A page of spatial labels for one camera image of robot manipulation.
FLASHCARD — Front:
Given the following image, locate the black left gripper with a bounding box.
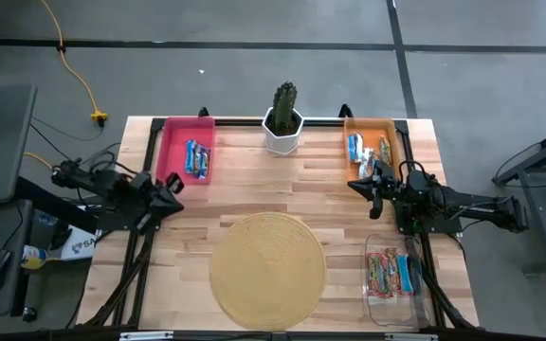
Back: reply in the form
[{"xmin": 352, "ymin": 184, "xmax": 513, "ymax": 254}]
[{"xmin": 133, "ymin": 172, "xmax": 185, "ymax": 234}]

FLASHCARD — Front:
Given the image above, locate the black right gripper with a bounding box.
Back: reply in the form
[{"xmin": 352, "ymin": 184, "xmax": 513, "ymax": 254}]
[{"xmin": 347, "ymin": 159, "xmax": 406, "ymax": 221}]

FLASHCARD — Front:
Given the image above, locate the red wrapper granola bar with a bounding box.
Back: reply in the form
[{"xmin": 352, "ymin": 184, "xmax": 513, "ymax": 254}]
[
  {"xmin": 366, "ymin": 252, "xmax": 389, "ymax": 299},
  {"xmin": 384, "ymin": 246, "xmax": 399, "ymax": 291}
]

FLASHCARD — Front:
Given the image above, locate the orange plastic bin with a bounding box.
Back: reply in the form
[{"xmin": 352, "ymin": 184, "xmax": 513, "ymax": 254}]
[{"xmin": 342, "ymin": 117, "xmax": 405, "ymax": 184}]

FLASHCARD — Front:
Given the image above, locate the pink plastic bin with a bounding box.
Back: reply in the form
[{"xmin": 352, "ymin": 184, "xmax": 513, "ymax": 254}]
[{"xmin": 155, "ymin": 116, "xmax": 217, "ymax": 187}]

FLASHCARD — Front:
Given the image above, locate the white hexagonal planter pot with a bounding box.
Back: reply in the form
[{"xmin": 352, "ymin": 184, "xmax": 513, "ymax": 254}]
[{"xmin": 261, "ymin": 106, "xmax": 305, "ymax": 156}]

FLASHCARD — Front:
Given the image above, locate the white printed box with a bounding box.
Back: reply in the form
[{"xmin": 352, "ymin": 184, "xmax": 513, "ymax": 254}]
[{"xmin": 59, "ymin": 226, "xmax": 99, "ymax": 261}]

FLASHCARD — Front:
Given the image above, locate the bright blue snack bar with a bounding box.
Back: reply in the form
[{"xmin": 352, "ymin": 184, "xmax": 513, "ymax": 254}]
[{"xmin": 396, "ymin": 254, "xmax": 415, "ymax": 296}]

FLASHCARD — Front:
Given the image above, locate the green cactus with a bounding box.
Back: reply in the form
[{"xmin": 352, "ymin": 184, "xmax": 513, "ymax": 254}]
[{"xmin": 271, "ymin": 81, "xmax": 300, "ymax": 136}]

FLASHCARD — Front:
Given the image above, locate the round woven straw placemat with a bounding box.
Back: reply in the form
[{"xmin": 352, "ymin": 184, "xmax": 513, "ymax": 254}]
[{"xmin": 209, "ymin": 211, "xmax": 328, "ymax": 332}]

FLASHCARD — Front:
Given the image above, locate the clear plastic container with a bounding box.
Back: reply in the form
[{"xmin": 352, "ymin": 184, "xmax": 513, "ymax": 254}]
[{"xmin": 360, "ymin": 233, "xmax": 430, "ymax": 329}]

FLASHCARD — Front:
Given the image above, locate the yellow white bottle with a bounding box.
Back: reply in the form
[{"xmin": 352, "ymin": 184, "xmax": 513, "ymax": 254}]
[{"xmin": 20, "ymin": 243, "xmax": 49, "ymax": 271}]

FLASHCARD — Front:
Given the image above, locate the grey desk mat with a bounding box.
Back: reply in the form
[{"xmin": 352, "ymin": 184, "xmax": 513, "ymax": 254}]
[{"xmin": 0, "ymin": 198, "xmax": 35, "ymax": 321}]

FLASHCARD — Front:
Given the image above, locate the black aluminium table frame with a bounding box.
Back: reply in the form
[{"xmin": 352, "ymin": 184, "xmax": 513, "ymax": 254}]
[{"xmin": 76, "ymin": 103, "xmax": 481, "ymax": 341}]

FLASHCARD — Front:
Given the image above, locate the yellow extension cord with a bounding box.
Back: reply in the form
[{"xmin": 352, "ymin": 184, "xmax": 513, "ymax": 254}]
[
  {"xmin": 23, "ymin": 151, "xmax": 54, "ymax": 170},
  {"xmin": 39, "ymin": 0, "xmax": 109, "ymax": 128}
]

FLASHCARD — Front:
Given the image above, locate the silver metal bracket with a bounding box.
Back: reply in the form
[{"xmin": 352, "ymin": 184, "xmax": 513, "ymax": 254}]
[
  {"xmin": 385, "ymin": 332, "xmax": 439, "ymax": 341},
  {"xmin": 119, "ymin": 331, "xmax": 174, "ymax": 341}
]

